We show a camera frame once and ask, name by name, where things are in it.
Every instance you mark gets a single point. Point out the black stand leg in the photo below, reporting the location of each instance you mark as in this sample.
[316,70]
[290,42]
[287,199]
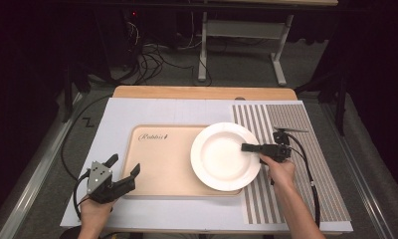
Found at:
[342,106]
[67,99]

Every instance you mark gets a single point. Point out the person's left hand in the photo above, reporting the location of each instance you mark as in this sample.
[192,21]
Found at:
[95,214]

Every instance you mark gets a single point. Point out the white deep plate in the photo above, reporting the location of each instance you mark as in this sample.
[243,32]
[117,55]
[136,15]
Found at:
[220,159]

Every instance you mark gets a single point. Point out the aluminium floor rail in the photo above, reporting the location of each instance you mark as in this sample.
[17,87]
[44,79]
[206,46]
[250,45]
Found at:
[347,156]
[30,186]

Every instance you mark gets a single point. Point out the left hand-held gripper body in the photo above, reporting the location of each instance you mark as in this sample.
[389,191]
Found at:
[102,186]

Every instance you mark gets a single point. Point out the white metal stand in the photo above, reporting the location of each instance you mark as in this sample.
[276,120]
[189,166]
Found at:
[243,29]

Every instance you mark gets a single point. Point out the beige rabbit print tray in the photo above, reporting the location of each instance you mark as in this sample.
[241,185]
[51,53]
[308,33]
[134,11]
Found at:
[160,166]

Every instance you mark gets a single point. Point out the white board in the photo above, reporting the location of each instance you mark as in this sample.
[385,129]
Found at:
[173,111]

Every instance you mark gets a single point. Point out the grey white striped placemat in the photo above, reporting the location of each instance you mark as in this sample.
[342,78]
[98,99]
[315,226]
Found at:
[286,116]

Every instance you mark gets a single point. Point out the person's right hand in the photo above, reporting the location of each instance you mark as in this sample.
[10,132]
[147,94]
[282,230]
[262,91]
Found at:
[281,174]

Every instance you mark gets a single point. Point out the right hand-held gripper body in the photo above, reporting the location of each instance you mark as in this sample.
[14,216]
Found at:
[276,151]

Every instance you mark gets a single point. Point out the wooden table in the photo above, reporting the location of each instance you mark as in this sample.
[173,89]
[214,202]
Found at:
[203,93]

